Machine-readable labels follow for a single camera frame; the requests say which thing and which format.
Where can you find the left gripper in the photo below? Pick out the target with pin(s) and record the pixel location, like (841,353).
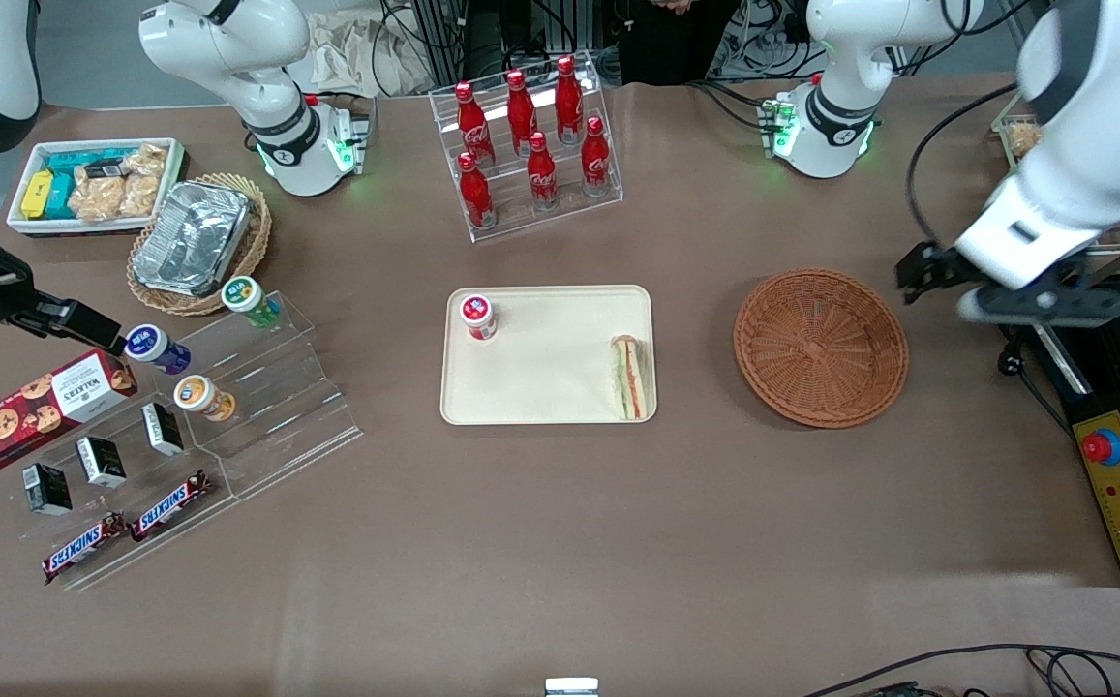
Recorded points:
(937,265)

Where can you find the sandwich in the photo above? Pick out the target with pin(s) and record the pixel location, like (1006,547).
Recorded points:
(629,382)

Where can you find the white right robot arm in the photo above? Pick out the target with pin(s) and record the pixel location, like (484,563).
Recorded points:
(259,58)

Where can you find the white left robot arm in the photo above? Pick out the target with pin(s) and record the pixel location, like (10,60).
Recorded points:
(1082,116)

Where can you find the brown wicker basket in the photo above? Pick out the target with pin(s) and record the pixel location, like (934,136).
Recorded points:
(821,348)

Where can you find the aluminium foil tray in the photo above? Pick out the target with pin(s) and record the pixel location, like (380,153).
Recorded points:
(192,237)

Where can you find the light wicker basket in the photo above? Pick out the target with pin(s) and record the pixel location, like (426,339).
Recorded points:
(255,242)

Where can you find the beige plastic tray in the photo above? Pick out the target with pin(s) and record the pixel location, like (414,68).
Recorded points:
(540,368)

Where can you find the purple-lid cup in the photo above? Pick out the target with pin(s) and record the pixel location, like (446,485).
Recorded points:
(155,348)

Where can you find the Walkers red shortbread box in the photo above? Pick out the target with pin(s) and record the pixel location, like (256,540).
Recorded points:
(37,407)

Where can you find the white plastic bin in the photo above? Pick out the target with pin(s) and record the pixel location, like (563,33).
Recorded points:
(22,225)

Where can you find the teal snack box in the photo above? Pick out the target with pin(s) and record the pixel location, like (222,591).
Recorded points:
(62,196)
(75,158)

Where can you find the yellow snack box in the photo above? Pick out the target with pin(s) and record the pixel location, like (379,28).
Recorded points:
(37,194)

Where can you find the small black carton box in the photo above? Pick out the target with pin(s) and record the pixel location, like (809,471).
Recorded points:
(163,428)
(101,462)
(46,488)

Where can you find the orange-lid cup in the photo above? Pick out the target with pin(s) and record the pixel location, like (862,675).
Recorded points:
(201,397)

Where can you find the packed bread roll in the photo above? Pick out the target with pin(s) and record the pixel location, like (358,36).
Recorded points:
(1024,138)

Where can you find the green-lid cup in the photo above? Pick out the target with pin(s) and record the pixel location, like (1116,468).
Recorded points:
(248,298)

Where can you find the black machine housing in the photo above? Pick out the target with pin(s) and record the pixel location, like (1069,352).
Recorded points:
(1092,363)

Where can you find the Snickers chocolate bar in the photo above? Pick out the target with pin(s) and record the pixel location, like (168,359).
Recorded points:
(83,548)
(170,505)

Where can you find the clear acrylic stepped stand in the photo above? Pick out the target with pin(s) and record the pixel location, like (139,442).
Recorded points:
(279,407)

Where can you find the red emergency stop button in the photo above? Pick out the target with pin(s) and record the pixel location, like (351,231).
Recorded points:
(1102,446)

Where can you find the person standing behind table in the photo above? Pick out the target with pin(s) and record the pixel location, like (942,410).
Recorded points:
(666,48)

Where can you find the red Coca-Cola bottle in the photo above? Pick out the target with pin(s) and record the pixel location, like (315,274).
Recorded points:
(596,160)
(542,174)
(521,108)
(472,124)
(475,194)
(567,95)

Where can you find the crumpled white plastic bag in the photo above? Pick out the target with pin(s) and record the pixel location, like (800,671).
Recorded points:
(347,58)

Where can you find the red-lid white cup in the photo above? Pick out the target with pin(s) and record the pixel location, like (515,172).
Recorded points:
(478,317)

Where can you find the clear acrylic bottle stand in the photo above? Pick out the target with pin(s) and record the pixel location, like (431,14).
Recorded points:
(521,219)

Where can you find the small white device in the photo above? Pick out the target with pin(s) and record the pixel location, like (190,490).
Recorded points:
(571,687)

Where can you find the black aluminium frame post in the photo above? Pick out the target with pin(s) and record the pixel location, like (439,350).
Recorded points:
(443,39)

